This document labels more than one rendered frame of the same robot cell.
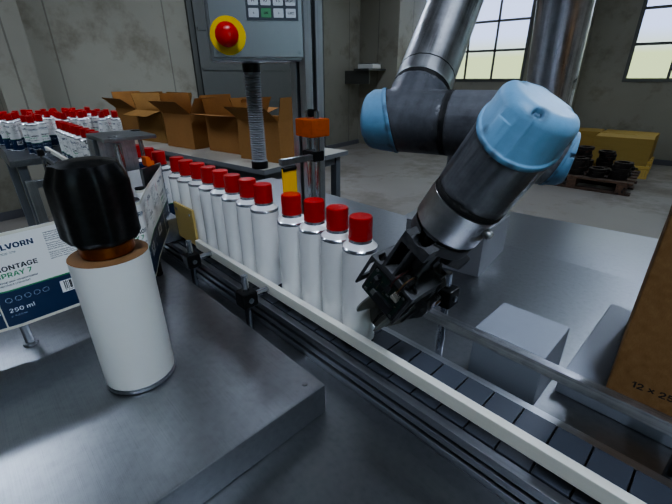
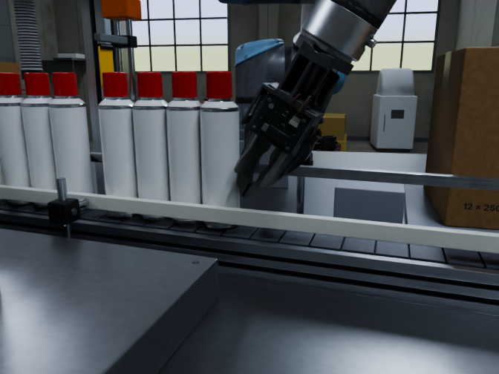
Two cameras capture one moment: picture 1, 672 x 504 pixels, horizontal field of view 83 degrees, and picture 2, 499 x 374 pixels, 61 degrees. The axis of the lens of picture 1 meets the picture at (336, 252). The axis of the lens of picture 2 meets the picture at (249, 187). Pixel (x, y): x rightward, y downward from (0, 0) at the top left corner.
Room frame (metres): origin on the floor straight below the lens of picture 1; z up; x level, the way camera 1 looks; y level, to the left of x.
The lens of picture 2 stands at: (-0.02, 0.19, 1.08)
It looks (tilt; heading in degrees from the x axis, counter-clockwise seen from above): 14 degrees down; 332
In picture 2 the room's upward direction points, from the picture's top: straight up
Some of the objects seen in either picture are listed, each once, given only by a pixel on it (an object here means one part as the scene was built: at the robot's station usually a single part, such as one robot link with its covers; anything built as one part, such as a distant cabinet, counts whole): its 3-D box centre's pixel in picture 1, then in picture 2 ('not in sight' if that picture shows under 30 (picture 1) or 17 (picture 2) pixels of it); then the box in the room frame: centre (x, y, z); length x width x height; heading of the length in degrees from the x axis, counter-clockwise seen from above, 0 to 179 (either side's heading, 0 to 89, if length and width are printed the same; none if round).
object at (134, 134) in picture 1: (120, 135); not in sight; (0.91, 0.49, 1.14); 0.14 x 0.11 x 0.01; 44
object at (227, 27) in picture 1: (227, 34); not in sight; (0.74, 0.18, 1.32); 0.04 x 0.03 x 0.04; 99
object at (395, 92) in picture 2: not in sight; (393, 109); (4.84, -4.85, 0.61); 0.69 x 0.57 x 1.23; 142
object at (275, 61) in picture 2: not in sight; (261, 68); (0.92, -0.33, 1.10); 0.13 x 0.12 x 0.14; 60
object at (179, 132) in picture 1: (193, 120); not in sight; (3.06, 1.07, 0.97); 0.45 x 0.44 x 0.37; 144
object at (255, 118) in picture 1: (255, 118); (25, 16); (0.86, 0.17, 1.18); 0.04 x 0.04 x 0.21
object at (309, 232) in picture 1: (315, 258); (153, 146); (0.58, 0.03, 0.98); 0.05 x 0.05 x 0.20
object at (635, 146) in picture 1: (596, 149); (304, 130); (5.79, -3.87, 0.25); 1.41 x 0.96 x 0.51; 51
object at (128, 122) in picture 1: (139, 114); not in sight; (3.65, 1.76, 0.97); 0.45 x 0.40 x 0.37; 143
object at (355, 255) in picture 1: (359, 280); (220, 151); (0.50, -0.03, 0.98); 0.05 x 0.05 x 0.20
